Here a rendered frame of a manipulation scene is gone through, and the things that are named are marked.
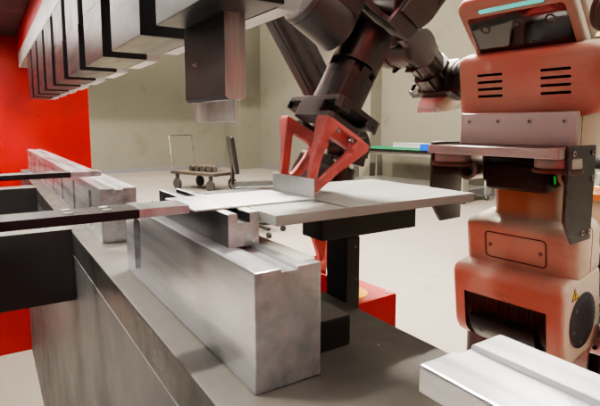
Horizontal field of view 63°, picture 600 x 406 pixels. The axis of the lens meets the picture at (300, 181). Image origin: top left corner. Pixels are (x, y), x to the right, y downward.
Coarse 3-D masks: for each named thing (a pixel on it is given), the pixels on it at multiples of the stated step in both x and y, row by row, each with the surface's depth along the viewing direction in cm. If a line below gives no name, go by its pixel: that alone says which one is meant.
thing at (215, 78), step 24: (216, 24) 43; (240, 24) 43; (192, 48) 48; (216, 48) 44; (240, 48) 43; (192, 72) 49; (216, 72) 44; (240, 72) 43; (192, 96) 49; (216, 96) 44; (240, 96) 43; (216, 120) 47
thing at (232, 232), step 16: (160, 192) 59; (176, 192) 60; (192, 192) 57; (192, 224) 50; (208, 224) 46; (224, 224) 43; (240, 224) 43; (256, 224) 44; (224, 240) 43; (240, 240) 43; (256, 240) 44
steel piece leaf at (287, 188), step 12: (276, 180) 57; (288, 180) 54; (300, 180) 52; (312, 180) 50; (240, 192) 55; (252, 192) 55; (264, 192) 55; (276, 192) 55; (288, 192) 54; (300, 192) 52; (312, 192) 50; (228, 204) 46; (240, 204) 46; (252, 204) 47; (264, 204) 47
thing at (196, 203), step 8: (168, 200) 50; (184, 200) 49; (192, 200) 49; (200, 200) 49; (208, 200) 49; (192, 208) 44; (200, 208) 44; (208, 208) 44; (216, 208) 45; (224, 208) 45
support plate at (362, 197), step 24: (216, 192) 56; (336, 192) 56; (360, 192) 56; (384, 192) 56; (408, 192) 56; (432, 192) 56; (456, 192) 56; (264, 216) 44; (288, 216) 43; (312, 216) 44; (336, 216) 45
